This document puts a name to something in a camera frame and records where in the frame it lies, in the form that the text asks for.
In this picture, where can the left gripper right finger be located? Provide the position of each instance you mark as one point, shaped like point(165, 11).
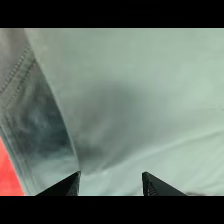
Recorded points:
point(155, 187)

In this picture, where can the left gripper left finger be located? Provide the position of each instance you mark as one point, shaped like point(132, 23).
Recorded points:
point(70, 188)

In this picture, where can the grey garment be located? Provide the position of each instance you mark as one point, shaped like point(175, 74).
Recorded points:
point(133, 100)

